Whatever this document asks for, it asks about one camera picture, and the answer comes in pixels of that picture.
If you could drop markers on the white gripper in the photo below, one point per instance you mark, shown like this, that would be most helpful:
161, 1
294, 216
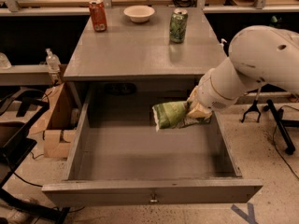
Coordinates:
209, 93

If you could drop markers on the green jalapeno chip bag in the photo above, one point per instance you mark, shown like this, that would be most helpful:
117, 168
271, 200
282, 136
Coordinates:
173, 115

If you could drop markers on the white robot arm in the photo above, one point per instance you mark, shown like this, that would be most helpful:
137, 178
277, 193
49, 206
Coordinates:
258, 55

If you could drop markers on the grey open top drawer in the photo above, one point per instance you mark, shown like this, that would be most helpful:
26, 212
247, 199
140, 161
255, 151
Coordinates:
118, 158

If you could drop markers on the metal drawer knob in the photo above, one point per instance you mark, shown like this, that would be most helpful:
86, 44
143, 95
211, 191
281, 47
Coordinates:
153, 198

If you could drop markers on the small white pump bottle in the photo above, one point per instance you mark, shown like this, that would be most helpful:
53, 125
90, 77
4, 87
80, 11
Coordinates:
224, 43

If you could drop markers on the green soda can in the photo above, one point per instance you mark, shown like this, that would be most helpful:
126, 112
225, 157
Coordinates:
178, 25

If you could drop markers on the grey wooden cabinet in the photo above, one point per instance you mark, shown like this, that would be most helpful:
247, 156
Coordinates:
142, 54

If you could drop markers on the black stand leg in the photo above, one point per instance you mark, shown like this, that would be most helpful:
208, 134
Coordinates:
283, 125

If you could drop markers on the white bowl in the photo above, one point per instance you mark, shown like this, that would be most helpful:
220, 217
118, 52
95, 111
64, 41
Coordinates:
139, 14

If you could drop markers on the orange soda can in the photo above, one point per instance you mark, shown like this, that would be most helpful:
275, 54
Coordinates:
98, 15

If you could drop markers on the cardboard box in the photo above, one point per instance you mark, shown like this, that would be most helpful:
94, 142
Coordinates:
56, 126

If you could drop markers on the clear sanitizer pump bottle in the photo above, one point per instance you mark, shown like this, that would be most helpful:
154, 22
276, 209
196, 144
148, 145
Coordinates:
52, 61

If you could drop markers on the black chair frame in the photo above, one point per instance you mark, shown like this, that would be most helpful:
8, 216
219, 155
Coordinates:
15, 146

